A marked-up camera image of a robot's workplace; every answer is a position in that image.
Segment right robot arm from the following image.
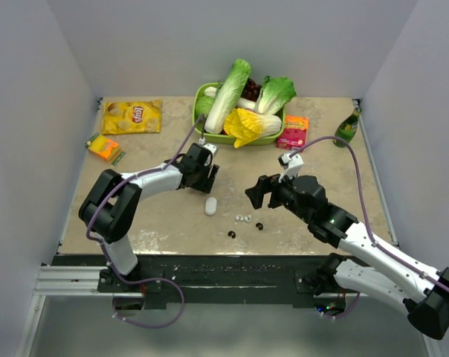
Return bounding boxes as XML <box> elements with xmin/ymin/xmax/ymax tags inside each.
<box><xmin>245</xmin><ymin>175</ymin><xmax>449</xmax><ymax>340</ymax></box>

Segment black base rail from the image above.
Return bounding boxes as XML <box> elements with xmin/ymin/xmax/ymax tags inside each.
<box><xmin>34</xmin><ymin>252</ymin><xmax>363</xmax><ymax>312</ymax></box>

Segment dark red grapes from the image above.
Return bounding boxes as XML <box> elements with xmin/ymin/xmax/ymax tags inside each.
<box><xmin>241</xmin><ymin>78</ymin><xmax>262</xmax><ymax>102</ymax></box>

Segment pink snack box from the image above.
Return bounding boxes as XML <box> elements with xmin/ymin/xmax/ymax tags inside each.
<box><xmin>277</xmin><ymin>115</ymin><xmax>309</xmax><ymax>150</ymax></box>

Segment tall napa cabbage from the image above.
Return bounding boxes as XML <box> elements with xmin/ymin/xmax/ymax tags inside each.
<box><xmin>204</xmin><ymin>59</ymin><xmax>251</xmax><ymax>134</ymax></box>

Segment yellow orange sponge pack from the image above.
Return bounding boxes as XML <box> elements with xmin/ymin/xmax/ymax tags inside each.
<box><xmin>85</xmin><ymin>132</ymin><xmax>126</xmax><ymax>165</ymax></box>

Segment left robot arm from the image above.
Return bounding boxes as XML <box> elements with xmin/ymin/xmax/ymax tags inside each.
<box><xmin>78</xmin><ymin>143</ymin><xmax>219</xmax><ymax>292</ymax></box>

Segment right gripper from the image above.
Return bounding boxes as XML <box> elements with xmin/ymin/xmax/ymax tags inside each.
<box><xmin>245</xmin><ymin>167</ymin><xmax>312</xmax><ymax>224</ymax></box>

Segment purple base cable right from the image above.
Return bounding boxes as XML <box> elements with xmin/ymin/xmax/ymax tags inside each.
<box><xmin>319</xmin><ymin>289</ymin><xmax>362</xmax><ymax>321</ymax></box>

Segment small green cabbage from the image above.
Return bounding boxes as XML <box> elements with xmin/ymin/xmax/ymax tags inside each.
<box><xmin>195</xmin><ymin>95</ymin><xmax>215</xmax><ymax>118</ymax></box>

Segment white earbud charging case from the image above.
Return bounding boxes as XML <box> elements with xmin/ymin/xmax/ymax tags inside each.
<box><xmin>204</xmin><ymin>197</ymin><xmax>217</xmax><ymax>216</ymax></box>

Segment green leafy lettuce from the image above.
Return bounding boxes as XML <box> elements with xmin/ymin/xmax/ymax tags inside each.
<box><xmin>254</xmin><ymin>76</ymin><xmax>297</xmax><ymax>115</ymax></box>

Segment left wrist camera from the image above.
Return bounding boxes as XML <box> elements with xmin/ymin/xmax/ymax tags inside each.
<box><xmin>198</xmin><ymin>138</ymin><xmax>218</xmax><ymax>167</ymax></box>

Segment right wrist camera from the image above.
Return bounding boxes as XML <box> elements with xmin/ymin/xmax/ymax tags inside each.
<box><xmin>278</xmin><ymin>152</ymin><xmax>304</xmax><ymax>182</ymax></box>

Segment green glass bottle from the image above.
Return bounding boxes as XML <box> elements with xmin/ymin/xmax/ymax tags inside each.
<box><xmin>334</xmin><ymin>107</ymin><xmax>362</xmax><ymax>147</ymax></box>

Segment white radish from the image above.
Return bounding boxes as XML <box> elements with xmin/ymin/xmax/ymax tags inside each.
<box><xmin>204</xmin><ymin>86</ymin><xmax>256</xmax><ymax>111</ymax></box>

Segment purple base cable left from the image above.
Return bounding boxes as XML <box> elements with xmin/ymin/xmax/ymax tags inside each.
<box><xmin>112</xmin><ymin>277</ymin><xmax>187</xmax><ymax>329</ymax></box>

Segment yellow chips bag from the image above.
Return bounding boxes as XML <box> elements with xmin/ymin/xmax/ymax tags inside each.
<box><xmin>101</xmin><ymin>100</ymin><xmax>162</xmax><ymax>135</ymax></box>

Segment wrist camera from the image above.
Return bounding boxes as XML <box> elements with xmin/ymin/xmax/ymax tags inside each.
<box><xmin>278</xmin><ymin>152</ymin><xmax>304</xmax><ymax>182</ymax></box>
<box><xmin>198</xmin><ymin>138</ymin><xmax>218</xmax><ymax>167</ymax></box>

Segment green plastic basin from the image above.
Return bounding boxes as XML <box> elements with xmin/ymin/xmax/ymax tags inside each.
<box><xmin>192</xmin><ymin>82</ymin><xmax>286</xmax><ymax>146</ymax></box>

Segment yellow napa cabbage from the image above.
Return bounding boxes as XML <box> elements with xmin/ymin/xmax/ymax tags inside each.
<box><xmin>224</xmin><ymin>108</ymin><xmax>282</xmax><ymax>148</ymax></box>

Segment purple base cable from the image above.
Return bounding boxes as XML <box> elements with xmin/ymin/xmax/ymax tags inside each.
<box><xmin>319</xmin><ymin>289</ymin><xmax>362</xmax><ymax>321</ymax></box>
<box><xmin>112</xmin><ymin>277</ymin><xmax>187</xmax><ymax>329</ymax></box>

